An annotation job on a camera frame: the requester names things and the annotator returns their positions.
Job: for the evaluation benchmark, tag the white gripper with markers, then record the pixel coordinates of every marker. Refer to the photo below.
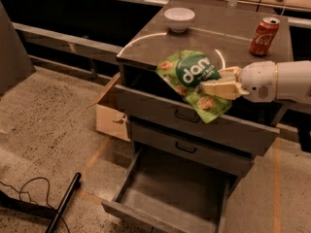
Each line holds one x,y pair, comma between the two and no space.
259,81

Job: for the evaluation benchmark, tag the green rice chip bag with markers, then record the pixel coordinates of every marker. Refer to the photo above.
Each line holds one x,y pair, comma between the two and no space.
183,72

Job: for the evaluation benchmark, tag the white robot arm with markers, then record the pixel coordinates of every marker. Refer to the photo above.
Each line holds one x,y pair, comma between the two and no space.
293,81

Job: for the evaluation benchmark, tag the grey top drawer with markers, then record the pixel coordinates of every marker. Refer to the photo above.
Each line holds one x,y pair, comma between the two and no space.
226,130

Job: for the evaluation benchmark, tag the grey drawer cabinet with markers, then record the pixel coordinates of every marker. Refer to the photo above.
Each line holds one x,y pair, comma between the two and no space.
223,36

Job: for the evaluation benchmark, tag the grey middle drawer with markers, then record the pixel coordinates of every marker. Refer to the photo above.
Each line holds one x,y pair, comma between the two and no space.
222,160

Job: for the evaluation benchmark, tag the grey open bottom drawer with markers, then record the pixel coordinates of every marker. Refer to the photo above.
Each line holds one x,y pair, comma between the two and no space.
165,193

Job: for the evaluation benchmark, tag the red coca-cola can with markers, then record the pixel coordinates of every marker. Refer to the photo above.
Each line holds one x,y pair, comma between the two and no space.
264,36

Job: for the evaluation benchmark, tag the white ceramic bowl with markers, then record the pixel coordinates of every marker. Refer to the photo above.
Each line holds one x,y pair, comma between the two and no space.
178,19

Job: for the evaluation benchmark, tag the cardboard box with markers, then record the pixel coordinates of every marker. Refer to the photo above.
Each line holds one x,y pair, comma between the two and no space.
109,119

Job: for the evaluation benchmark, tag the black metal pole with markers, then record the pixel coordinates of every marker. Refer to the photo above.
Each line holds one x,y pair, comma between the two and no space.
74,184

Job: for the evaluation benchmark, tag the grey metal rail beam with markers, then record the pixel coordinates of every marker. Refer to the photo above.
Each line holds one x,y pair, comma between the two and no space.
68,43

